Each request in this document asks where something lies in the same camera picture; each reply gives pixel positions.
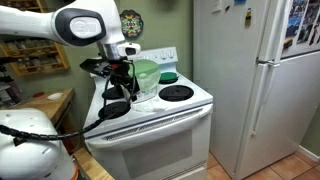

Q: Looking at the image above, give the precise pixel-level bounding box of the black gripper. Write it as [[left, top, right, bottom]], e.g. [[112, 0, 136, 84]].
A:
[[109, 61, 138, 103]]

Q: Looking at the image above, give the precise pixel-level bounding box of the green bin lid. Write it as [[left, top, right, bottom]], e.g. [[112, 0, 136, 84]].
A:
[[128, 58, 162, 84]]

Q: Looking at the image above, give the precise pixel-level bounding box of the large black coil burner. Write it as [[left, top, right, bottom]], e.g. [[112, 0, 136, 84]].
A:
[[101, 86, 125, 100], [158, 84, 195, 102]]

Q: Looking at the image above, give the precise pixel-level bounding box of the small black coil burner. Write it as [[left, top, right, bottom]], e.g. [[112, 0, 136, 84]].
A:
[[98, 101, 132, 120], [158, 78, 180, 85]]

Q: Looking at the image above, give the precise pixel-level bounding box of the green round trivet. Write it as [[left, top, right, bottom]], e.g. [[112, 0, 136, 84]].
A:
[[159, 71, 180, 82]]

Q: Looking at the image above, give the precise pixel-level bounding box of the white electric stove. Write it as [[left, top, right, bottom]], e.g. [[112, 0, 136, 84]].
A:
[[83, 46, 214, 180]]

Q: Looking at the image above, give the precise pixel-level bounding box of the small white dish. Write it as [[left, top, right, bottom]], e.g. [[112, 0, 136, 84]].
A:
[[46, 92, 64, 101]]

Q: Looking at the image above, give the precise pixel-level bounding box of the wooden butcher block counter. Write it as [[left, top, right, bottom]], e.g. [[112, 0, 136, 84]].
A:
[[0, 88, 76, 134]]

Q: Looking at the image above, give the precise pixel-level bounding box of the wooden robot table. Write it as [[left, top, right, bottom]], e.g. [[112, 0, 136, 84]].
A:
[[72, 147, 115, 180]]

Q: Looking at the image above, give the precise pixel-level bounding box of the wooden spice rack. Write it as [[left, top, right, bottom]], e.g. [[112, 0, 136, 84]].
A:
[[0, 0, 71, 77]]

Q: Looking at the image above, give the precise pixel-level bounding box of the white refrigerator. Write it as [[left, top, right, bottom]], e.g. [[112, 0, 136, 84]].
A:
[[193, 0, 320, 180]]

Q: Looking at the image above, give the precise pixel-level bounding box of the black countertop appliance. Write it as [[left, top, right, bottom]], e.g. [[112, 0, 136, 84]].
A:
[[0, 56, 23, 108]]

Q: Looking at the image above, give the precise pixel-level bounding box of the white paper note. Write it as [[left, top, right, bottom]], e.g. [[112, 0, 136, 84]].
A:
[[211, 0, 223, 14]]

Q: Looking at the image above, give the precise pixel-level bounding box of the gold fridge magnet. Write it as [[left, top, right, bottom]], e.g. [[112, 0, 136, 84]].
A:
[[244, 8, 253, 28]]

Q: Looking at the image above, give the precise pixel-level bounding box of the photo collage on fridge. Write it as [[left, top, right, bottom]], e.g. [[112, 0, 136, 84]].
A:
[[282, 0, 320, 51]]

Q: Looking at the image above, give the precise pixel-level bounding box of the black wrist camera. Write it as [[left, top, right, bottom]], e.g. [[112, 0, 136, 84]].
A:
[[79, 58, 113, 76]]

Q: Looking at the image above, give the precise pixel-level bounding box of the colourful decorative wall plate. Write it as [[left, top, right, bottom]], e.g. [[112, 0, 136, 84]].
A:
[[119, 9, 144, 38]]

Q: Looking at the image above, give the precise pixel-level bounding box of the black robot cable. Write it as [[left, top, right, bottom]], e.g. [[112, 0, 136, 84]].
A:
[[0, 59, 138, 142]]

